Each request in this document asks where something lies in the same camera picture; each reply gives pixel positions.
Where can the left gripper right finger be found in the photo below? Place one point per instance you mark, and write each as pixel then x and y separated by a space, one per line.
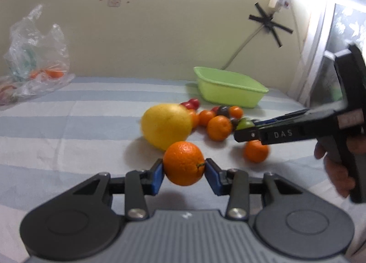
pixel 238 186

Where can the right hand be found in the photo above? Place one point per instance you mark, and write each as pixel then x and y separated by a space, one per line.
pixel 337 173

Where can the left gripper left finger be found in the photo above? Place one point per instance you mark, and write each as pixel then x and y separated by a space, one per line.
pixel 135 186

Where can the orange mandarin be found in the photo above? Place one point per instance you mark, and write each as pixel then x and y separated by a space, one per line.
pixel 255 151
pixel 219 128

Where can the small orange fruit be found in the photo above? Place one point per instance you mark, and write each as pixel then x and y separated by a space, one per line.
pixel 236 112

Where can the dark purple tomato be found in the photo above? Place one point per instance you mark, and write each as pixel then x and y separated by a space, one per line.
pixel 223 111

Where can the small orange tomato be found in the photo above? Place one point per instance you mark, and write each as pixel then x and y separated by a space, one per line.
pixel 205 116

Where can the clear plastic bag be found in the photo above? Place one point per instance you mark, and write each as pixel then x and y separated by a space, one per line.
pixel 31 50

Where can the black tape cross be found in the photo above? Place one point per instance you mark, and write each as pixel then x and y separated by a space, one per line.
pixel 267 21

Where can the window frame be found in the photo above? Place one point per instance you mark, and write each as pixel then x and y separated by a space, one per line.
pixel 333 24

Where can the orange fruit in bag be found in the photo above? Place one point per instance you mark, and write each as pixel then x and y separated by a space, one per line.
pixel 51 73

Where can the large orange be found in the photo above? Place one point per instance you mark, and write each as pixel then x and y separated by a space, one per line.
pixel 183 163

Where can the green plastic basin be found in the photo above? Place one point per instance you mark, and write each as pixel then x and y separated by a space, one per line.
pixel 229 88

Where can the green tomato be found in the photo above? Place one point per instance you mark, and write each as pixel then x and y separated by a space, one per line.
pixel 244 124

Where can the yellow pomelo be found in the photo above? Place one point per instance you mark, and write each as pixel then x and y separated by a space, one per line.
pixel 166 123

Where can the red cherry tomato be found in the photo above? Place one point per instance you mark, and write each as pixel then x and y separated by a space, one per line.
pixel 193 103

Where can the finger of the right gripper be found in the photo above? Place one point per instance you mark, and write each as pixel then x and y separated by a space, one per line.
pixel 247 134
pixel 281 118

